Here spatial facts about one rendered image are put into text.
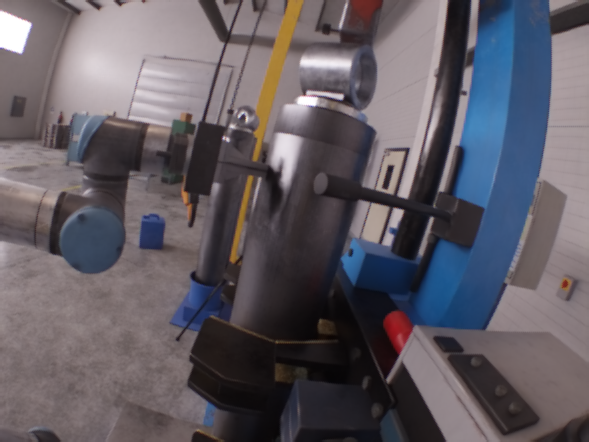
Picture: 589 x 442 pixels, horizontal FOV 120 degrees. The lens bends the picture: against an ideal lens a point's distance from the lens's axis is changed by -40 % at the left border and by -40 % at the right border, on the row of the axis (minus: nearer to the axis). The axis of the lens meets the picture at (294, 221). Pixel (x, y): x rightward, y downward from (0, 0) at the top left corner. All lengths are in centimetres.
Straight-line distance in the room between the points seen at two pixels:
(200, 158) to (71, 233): 26
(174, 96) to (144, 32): 377
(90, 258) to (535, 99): 94
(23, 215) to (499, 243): 88
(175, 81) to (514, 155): 1220
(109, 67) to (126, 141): 1399
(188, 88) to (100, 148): 1168
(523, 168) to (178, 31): 1315
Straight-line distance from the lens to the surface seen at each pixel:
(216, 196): 189
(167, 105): 1233
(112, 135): 50
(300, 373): 61
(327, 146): 50
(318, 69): 58
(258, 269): 57
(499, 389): 35
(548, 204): 117
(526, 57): 83
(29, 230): 41
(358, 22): 87
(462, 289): 71
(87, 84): 1504
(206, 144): 51
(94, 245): 39
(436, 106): 87
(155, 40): 1365
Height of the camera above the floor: 136
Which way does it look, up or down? 12 degrees down
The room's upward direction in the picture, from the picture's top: 15 degrees clockwise
